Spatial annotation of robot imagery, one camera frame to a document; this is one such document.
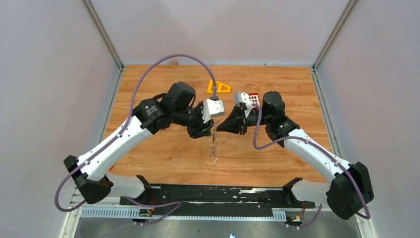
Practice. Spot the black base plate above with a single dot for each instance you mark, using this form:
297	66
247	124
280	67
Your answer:
222	201

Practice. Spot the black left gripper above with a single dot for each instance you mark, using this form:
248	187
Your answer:
202	129

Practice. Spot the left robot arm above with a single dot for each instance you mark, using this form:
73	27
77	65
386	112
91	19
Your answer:
90	171

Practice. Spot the red toy window block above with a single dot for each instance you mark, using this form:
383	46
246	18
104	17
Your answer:
254	99

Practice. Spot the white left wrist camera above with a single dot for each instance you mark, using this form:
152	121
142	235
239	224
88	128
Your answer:
212	109

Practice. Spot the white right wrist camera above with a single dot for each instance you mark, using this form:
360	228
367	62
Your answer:
243	101

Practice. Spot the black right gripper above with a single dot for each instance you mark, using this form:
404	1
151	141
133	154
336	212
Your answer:
235	122

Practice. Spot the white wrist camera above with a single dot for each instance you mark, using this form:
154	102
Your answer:
243	101
212	109

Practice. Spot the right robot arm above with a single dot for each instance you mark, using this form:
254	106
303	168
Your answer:
347	189

